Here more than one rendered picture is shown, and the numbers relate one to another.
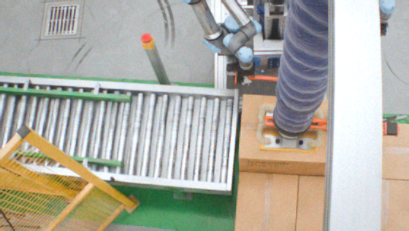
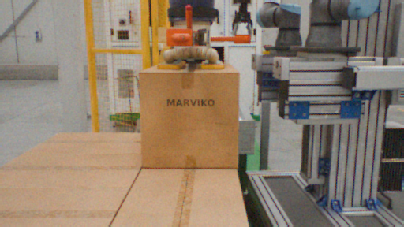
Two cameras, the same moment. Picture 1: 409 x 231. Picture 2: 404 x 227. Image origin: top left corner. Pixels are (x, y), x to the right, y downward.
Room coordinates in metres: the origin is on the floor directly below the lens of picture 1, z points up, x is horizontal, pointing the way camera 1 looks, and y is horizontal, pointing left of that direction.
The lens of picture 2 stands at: (0.50, -2.07, 1.06)
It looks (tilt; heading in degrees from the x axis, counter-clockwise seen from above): 12 degrees down; 77
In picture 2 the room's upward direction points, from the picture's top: straight up
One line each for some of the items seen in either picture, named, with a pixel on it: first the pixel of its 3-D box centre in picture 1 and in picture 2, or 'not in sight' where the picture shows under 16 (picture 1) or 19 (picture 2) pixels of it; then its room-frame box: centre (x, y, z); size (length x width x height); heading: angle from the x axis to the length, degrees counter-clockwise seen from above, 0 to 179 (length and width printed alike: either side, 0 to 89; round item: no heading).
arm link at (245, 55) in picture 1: (245, 56); not in sight; (1.14, -0.18, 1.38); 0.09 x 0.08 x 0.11; 32
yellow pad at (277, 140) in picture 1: (288, 142); (172, 61); (0.73, -0.37, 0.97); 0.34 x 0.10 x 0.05; 76
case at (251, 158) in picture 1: (288, 137); (192, 108); (0.82, -0.40, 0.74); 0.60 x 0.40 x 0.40; 77
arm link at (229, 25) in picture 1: (234, 26); (289, 15); (1.41, -0.16, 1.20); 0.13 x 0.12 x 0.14; 122
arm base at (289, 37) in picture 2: not in sight; (289, 37); (1.42, -0.16, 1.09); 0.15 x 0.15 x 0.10
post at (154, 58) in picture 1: (158, 69); (265, 117); (1.52, 0.39, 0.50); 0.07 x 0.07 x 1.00; 76
